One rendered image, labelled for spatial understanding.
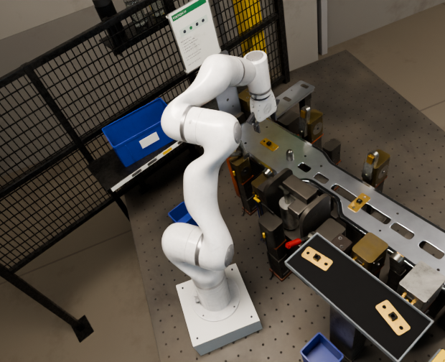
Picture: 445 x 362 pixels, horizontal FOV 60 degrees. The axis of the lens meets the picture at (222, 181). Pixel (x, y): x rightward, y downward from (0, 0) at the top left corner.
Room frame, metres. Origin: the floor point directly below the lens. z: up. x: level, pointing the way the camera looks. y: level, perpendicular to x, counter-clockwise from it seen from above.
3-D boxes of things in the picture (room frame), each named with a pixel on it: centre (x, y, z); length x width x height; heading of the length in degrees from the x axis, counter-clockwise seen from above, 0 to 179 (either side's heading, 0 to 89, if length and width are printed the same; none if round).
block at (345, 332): (0.39, -0.24, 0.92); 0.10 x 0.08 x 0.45; 25
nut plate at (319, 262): (0.51, -0.19, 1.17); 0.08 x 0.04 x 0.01; 33
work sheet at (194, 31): (1.71, -0.09, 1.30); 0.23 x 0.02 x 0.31; 115
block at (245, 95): (1.47, -0.24, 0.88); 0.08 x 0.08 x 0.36; 25
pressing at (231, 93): (1.41, -0.14, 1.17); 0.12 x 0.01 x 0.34; 115
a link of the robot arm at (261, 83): (1.17, -0.24, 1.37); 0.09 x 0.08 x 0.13; 56
